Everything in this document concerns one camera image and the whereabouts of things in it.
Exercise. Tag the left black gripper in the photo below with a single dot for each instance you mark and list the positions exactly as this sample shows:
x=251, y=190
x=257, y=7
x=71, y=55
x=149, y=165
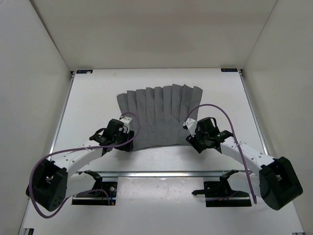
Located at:
x=131, y=134

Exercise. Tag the grey pleated skirt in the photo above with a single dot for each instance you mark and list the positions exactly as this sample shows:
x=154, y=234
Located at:
x=161, y=112

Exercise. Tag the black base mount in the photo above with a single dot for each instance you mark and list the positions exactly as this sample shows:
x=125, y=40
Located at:
x=102, y=193
x=219, y=193

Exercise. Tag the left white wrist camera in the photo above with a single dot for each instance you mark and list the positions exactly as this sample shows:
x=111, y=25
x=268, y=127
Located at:
x=126, y=123

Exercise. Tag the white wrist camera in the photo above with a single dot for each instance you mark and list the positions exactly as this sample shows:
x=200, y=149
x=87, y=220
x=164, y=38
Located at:
x=190, y=125
x=126, y=123

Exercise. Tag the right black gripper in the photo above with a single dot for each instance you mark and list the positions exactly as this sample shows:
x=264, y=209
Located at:
x=192, y=141

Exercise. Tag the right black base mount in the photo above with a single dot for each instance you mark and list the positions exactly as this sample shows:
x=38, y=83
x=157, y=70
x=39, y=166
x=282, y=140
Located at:
x=219, y=193

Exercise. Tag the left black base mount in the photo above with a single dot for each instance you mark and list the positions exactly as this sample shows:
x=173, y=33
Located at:
x=102, y=193

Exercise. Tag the left blue corner sticker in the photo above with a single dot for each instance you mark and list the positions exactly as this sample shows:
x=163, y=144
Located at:
x=84, y=71

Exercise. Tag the right blue corner sticker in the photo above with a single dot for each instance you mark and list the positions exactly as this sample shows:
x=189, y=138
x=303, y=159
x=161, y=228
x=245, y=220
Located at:
x=229, y=70

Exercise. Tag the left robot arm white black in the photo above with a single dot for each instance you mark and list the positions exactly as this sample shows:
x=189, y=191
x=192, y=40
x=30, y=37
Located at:
x=53, y=181

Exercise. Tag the blue corner sticker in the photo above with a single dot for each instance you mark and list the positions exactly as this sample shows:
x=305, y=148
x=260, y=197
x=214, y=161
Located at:
x=229, y=70
x=84, y=71

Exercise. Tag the aluminium front rail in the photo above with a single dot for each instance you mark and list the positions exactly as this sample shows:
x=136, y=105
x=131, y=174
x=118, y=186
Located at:
x=161, y=174

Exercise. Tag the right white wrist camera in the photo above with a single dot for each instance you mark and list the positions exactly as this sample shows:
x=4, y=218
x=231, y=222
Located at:
x=190, y=125

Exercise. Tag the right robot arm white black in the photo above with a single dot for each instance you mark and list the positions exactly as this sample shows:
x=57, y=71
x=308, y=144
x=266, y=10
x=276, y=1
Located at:
x=272, y=179

